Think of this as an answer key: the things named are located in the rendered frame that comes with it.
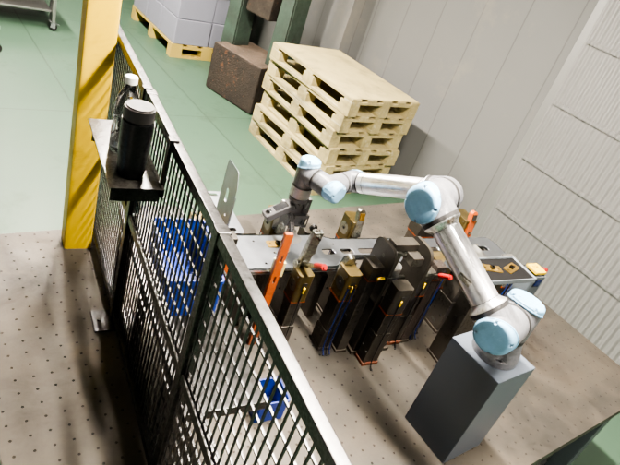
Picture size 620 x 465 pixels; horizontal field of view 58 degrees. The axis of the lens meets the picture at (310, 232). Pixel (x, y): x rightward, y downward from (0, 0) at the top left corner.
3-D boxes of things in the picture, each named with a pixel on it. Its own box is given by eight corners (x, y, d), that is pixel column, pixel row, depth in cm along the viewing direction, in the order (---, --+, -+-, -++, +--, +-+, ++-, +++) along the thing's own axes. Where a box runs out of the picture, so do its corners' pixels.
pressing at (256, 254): (484, 234, 275) (485, 232, 275) (515, 263, 260) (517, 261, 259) (219, 235, 205) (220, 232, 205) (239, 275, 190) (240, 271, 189)
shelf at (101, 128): (139, 139, 164) (149, 82, 155) (169, 208, 139) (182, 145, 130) (86, 135, 157) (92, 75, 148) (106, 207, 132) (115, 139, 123)
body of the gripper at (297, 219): (305, 230, 206) (315, 202, 200) (284, 229, 202) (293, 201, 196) (297, 218, 212) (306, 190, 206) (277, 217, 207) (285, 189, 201)
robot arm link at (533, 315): (532, 335, 175) (555, 303, 168) (517, 351, 165) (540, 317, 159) (499, 311, 181) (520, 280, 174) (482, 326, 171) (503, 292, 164)
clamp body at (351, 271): (322, 335, 222) (353, 261, 203) (334, 355, 215) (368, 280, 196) (307, 337, 219) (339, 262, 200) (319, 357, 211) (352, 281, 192)
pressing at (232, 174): (208, 242, 198) (231, 157, 181) (219, 262, 190) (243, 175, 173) (207, 242, 198) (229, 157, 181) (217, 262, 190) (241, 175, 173)
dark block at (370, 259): (338, 339, 223) (375, 255, 202) (345, 351, 218) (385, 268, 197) (327, 339, 220) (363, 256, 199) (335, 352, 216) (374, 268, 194)
